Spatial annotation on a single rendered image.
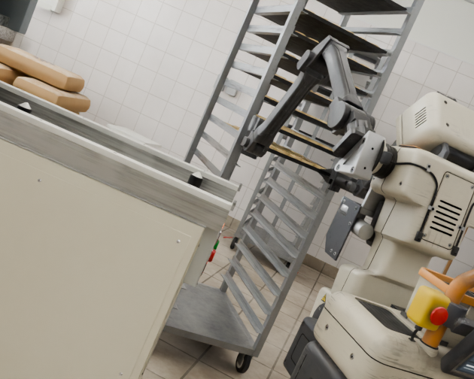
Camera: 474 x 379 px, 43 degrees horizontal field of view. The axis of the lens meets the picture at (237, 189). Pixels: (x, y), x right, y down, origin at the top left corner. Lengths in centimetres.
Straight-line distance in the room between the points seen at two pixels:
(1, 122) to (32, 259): 28
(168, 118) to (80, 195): 438
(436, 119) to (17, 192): 98
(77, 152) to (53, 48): 493
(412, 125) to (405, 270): 37
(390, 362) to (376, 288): 43
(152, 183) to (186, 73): 439
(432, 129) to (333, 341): 58
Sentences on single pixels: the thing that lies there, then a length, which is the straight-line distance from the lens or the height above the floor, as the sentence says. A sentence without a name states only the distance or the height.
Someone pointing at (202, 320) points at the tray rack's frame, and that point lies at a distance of 272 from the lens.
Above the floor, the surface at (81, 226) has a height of 74.
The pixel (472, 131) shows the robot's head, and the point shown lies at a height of 126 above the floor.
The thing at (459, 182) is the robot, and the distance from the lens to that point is 156.
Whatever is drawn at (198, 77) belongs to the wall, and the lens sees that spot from 556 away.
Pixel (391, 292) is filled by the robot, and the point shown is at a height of 81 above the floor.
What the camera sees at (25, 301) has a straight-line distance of 135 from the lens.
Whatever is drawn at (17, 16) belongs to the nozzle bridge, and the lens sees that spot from 182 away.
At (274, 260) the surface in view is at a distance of 273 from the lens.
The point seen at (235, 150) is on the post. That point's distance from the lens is 234.
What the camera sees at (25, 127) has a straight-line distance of 130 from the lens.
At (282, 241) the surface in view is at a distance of 272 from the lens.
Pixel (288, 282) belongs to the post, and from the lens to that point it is 259.
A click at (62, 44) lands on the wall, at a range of 613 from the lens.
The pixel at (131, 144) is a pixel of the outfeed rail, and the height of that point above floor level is 89.
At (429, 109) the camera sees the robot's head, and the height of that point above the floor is 126.
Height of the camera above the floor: 110
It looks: 8 degrees down
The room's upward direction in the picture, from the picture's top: 24 degrees clockwise
